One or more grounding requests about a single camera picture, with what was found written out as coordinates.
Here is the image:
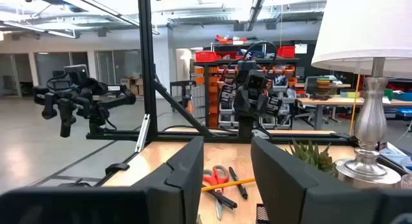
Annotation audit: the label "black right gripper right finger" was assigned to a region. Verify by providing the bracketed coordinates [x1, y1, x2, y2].
[250, 136, 412, 224]

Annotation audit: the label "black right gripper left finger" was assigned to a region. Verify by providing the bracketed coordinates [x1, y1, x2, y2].
[0, 136, 205, 224]

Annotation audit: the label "red handled scissors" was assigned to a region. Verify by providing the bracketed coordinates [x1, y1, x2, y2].
[201, 165, 230, 221]

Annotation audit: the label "yellow pencil with pink eraser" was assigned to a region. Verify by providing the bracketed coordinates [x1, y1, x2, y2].
[201, 177, 256, 192]

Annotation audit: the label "black mesh desk organizer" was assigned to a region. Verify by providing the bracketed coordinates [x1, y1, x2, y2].
[255, 203, 270, 224]

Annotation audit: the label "shelf rack with orange bins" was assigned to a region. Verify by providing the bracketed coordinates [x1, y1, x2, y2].
[192, 40, 300, 130]

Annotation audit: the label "potted green succulent plant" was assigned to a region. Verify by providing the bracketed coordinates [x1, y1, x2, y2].
[287, 138, 338, 178]

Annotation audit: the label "black pen with scale print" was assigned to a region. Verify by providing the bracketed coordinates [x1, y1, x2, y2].
[205, 188, 238, 210]

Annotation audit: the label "red storage bin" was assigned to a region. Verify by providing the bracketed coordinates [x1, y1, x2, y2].
[194, 50, 222, 63]
[276, 46, 296, 59]

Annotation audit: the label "black background cart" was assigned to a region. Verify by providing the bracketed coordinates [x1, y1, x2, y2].
[169, 79, 197, 114]

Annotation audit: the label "wooden background table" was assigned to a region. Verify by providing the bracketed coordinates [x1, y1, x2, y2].
[295, 95, 412, 131]

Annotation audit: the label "cardboard boxes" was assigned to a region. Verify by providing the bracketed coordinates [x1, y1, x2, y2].
[120, 76, 145, 97]

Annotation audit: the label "table lamp with white shade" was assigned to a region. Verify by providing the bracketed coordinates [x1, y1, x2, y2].
[310, 0, 412, 186]

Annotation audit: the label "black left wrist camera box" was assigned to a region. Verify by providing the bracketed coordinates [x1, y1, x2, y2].
[246, 69, 268, 89]

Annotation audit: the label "silver metal hinge bracket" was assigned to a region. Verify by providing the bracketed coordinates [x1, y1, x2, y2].
[134, 113, 151, 153]

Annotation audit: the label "black frame clamp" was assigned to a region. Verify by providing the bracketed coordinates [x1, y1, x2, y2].
[105, 162, 131, 176]

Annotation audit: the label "yellow hanging cable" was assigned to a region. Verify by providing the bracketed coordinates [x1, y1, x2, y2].
[349, 74, 362, 136]

